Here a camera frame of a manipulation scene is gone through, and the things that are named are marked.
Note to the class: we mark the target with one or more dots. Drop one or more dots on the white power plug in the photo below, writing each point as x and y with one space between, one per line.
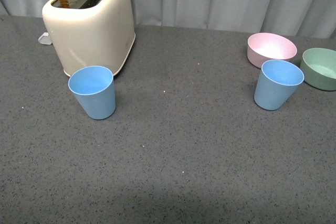
45 39

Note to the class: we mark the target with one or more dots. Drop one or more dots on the blue plastic cup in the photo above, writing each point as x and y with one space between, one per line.
277 81
93 87

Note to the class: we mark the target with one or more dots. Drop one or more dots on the white two-slot toaster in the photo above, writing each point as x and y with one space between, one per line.
100 32

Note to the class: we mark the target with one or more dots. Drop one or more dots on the pink plastic bowl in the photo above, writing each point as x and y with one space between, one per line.
262 47

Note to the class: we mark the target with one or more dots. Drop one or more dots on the green plastic bowl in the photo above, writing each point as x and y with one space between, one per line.
318 67

